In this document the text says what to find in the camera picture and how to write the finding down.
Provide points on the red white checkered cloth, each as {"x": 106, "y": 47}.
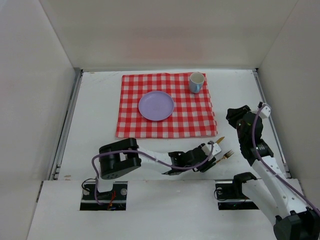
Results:
{"x": 193, "y": 114}

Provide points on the lilac round plate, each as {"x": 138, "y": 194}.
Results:
{"x": 156, "y": 106}

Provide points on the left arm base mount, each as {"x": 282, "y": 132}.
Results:
{"x": 113, "y": 200}

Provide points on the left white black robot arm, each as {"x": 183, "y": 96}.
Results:
{"x": 120, "y": 158}

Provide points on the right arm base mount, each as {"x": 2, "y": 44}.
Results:
{"x": 229, "y": 200}

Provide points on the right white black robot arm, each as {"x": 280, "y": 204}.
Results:
{"x": 291, "y": 214}

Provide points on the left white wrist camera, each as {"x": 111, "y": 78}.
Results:
{"x": 211, "y": 149}

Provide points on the gold fork dark handle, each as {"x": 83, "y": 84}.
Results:
{"x": 225, "y": 156}

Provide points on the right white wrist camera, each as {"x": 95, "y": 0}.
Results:
{"x": 264, "y": 110}

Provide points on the white mug blue outside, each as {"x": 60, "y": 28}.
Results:
{"x": 195, "y": 82}

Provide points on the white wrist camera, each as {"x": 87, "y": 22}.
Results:
{"x": 211, "y": 149}
{"x": 264, "y": 110}

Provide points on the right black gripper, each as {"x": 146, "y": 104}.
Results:
{"x": 238, "y": 114}

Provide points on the gold knife dark handle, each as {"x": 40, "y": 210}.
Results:
{"x": 220, "y": 140}

